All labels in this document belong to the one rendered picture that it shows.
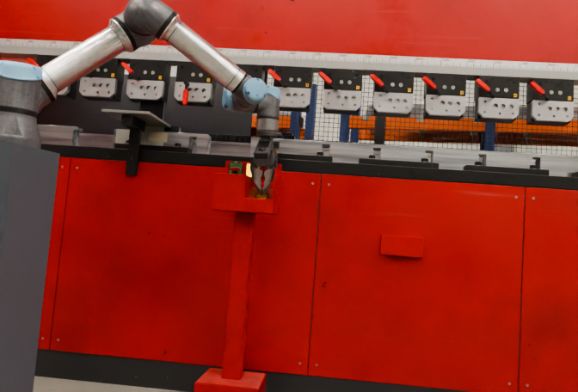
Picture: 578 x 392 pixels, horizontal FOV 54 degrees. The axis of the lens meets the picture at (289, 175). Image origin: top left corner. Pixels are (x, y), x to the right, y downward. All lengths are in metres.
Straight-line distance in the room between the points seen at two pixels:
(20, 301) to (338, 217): 1.09
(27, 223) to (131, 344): 0.82
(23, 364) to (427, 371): 1.30
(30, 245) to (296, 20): 1.34
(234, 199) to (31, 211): 0.61
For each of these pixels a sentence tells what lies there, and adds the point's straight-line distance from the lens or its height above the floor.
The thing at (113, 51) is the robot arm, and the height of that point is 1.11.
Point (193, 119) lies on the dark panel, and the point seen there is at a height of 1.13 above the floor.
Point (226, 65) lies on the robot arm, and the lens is 1.75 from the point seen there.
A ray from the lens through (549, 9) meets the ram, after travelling 2.51.
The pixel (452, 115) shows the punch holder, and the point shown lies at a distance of 2.30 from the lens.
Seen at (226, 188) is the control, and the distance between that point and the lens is 1.86.
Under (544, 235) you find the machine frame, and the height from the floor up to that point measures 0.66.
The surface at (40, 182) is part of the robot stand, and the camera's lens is 1.64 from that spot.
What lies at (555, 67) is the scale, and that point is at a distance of 2.45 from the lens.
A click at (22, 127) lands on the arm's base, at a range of 1.63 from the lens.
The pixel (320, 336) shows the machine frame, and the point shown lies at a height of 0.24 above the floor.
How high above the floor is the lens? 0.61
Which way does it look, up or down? 6 degrees up
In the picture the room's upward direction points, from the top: 4 degrees clockwise
